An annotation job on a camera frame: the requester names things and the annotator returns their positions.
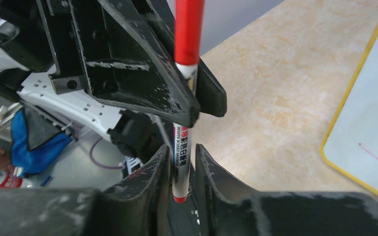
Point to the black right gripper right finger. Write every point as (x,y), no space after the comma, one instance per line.
(229,207)

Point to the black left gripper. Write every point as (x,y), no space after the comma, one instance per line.
(106,48)

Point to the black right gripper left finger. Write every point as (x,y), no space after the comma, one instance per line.
(136,206)

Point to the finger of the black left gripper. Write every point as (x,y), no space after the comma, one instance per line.
(209,92)

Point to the white red capped marker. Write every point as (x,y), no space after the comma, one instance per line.
(182,144)

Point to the red marker cap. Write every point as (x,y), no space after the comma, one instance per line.
(188,29)

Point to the yellow framed whiteboard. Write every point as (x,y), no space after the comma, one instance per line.
(350,144)

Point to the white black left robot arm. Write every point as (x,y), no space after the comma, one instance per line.
(131,131)

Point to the blue cloth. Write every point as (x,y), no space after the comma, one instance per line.
(36,143)

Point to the red white bottle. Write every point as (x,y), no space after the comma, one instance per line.
(8,180)

